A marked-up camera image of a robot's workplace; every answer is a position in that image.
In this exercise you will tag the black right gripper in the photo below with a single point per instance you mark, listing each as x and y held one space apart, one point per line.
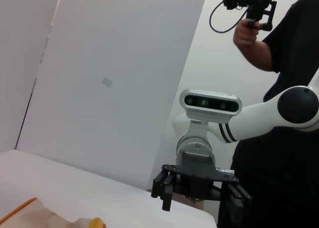
199 179

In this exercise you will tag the black handheld camera rig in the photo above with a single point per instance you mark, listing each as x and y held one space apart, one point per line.
251 1

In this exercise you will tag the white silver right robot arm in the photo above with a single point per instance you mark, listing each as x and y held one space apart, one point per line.
256 123

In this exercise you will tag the person in black shirt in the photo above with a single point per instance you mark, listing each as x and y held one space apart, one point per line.
286 163

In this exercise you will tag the white backdrop panel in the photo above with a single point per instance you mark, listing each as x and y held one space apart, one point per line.
112 63

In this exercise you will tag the person's bare forearm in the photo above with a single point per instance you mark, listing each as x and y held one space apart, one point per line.
261 56

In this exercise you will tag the beige food bag orange trim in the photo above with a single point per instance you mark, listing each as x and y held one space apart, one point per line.
30 216

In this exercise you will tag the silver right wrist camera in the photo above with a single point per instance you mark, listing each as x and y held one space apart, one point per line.
211 104

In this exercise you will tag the person's hand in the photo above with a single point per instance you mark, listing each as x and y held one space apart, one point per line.
246 34

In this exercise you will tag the small tape patch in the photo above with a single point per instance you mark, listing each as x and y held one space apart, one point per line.
107 81

